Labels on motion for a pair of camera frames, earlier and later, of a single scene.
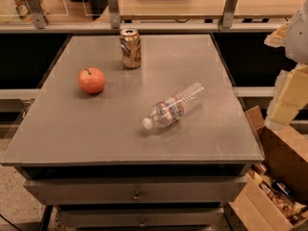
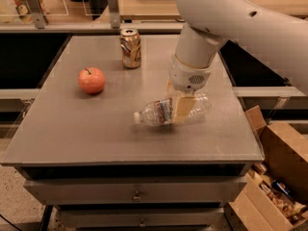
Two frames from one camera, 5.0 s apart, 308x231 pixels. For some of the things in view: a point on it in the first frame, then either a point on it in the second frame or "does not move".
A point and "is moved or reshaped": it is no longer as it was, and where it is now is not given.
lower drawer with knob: [184, 218] does not move
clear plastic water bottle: [172, 107] is moved or reshaped
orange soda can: [131, 48] does not move
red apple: [91, 80] does not move
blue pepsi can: [282, 187] does not move
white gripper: [298, 38] -> [187, 78]
